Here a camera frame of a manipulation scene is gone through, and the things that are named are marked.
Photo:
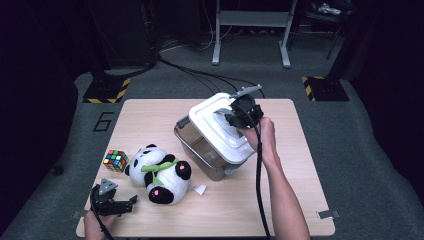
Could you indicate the multicoloured puzzle cube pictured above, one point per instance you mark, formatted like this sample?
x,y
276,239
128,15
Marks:
x,y
115,161

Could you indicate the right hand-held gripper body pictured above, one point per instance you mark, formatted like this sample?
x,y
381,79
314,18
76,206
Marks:
x,y
248,111

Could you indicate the hazard-striped stand base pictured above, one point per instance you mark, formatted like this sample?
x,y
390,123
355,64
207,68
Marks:
x,y
105,91
328,90

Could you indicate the panda plush toy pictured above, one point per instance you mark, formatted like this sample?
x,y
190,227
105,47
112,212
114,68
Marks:
x,y
166,181

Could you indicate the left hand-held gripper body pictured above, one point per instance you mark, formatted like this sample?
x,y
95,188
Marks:
x,y
106,205

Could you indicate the translucent grey storage box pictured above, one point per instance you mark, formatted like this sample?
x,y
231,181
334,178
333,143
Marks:
x,y
203,155

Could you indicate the person's right hand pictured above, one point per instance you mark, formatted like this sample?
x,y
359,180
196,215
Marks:
x,y
266,140

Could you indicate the white storage box lid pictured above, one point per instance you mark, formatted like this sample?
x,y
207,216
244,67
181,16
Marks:
x,y
213,133

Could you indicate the black equipment cabinet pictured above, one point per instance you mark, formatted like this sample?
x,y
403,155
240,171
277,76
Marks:
x,y
123,30

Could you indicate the grey tape piece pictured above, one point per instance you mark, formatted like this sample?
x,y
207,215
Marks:
x,y
78,214
328,214

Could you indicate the dark chair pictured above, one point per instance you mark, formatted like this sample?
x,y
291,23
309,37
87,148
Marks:
x,y
328,20

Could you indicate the white metal stand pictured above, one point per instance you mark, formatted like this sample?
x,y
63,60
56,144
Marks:
x,y
253,18

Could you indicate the person's left hand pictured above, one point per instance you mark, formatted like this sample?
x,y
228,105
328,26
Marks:
x,y
96,228

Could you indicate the white crumpled cloth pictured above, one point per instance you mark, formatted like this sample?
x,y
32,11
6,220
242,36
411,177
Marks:
x,y
328,9

